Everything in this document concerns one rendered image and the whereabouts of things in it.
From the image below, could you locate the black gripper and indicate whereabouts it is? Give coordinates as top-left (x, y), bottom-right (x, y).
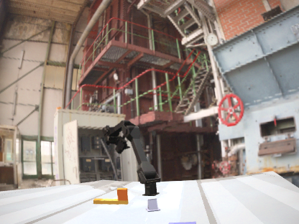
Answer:
top-left (115, 132), bottom-right (131, 154)

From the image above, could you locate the orange bar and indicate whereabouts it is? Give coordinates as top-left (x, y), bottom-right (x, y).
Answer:
top-left (93, 188), bottom-right (129, 205)

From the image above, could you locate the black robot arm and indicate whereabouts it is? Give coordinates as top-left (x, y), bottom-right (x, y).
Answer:
top-left (102, 120), bottom-right (161, 196)

